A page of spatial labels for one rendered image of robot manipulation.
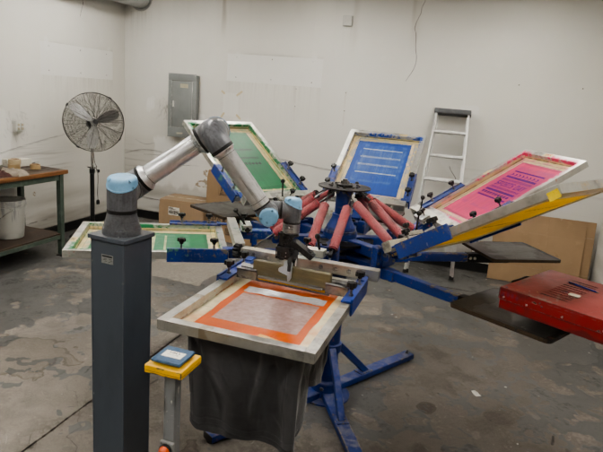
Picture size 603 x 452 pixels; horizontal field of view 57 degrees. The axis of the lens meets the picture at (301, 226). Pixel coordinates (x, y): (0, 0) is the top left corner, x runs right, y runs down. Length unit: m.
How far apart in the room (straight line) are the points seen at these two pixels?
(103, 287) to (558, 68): 5.12
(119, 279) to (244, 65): 4.94
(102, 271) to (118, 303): 0.14
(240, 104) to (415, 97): 2.10
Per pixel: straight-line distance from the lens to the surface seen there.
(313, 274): 2.38
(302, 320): 2.14
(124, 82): 7.74
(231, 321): 2.10
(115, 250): 2.25
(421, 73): 6.35
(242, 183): 2.17
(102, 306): 2.37
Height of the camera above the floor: 1.80
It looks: 13 degrees down
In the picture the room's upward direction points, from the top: 5 degrees clockwise
